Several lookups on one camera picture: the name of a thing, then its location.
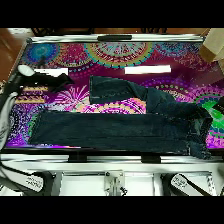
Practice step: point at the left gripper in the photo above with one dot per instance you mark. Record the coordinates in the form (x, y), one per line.
(63, 81)

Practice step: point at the dark blue jeans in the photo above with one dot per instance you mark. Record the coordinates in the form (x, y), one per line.
(110, 130)

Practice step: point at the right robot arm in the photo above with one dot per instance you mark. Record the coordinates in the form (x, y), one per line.
(182, 184)

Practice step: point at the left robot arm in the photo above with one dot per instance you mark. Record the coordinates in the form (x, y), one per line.
(25, 70)

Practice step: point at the cardboard box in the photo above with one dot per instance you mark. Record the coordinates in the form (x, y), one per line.
(213, 43)

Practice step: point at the silver frame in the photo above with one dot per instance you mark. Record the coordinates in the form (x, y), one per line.
(100, 166)

